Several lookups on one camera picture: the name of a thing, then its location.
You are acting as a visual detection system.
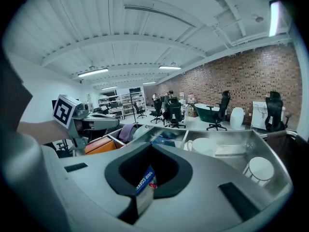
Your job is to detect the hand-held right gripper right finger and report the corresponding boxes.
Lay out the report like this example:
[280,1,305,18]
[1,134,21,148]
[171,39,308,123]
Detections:
[144,143,289,232]

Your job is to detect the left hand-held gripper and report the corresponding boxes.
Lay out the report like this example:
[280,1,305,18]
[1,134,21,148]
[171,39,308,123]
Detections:
[52,94,121,156]

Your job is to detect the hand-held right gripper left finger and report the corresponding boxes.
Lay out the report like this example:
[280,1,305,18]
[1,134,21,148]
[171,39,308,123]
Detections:
[41,143,153,229]

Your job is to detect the orange box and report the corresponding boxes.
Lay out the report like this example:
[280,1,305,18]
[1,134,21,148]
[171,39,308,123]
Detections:
[84,136,121,155]

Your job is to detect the purple packet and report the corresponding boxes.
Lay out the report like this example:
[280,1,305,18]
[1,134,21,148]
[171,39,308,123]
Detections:
[119,124,138,145]

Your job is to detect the white slim packet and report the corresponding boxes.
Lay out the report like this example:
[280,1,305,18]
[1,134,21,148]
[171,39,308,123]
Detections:
[134,126,152,142]

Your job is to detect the large plain white mug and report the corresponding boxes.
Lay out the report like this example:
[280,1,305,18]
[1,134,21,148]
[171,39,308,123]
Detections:
[184,137,218,158]

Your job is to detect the stainless steel service cart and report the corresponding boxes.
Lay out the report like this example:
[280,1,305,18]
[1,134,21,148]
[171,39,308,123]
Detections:
[70,123,300,203]

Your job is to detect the blue coffee box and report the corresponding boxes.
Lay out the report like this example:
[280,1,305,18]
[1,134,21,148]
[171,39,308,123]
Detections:
[135,165,157,216]
[152,139,177,147]

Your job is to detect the white mug striped print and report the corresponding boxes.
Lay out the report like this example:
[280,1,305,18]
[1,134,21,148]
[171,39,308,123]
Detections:
[242,156,275,187]

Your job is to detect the person's left forearm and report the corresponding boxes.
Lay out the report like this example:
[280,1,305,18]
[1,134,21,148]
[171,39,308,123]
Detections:
[16,119,73,146]

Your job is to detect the white storage shelving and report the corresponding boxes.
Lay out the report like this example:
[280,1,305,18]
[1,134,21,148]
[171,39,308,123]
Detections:
[98,88,147,119]

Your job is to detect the black floor stand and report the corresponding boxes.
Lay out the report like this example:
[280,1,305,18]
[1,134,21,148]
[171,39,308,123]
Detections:
[129,87,140,124]

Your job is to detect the black office chair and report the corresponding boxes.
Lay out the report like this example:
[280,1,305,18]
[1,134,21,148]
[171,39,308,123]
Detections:
[206,90,231,131]
[165,98,186,129]
[149,100,164,124]
[264,90,292,132]
[133,102,147,119]

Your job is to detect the pile of cardboard boxes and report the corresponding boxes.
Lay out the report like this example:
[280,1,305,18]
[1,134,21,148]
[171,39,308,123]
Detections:
[180,93,197,117]

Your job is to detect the green bathtub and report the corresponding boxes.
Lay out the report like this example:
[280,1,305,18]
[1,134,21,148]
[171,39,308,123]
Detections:
[194,102,227,123]

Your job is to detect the white cabinet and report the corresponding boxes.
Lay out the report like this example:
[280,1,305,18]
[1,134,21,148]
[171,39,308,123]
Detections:
[252,101,286,130]

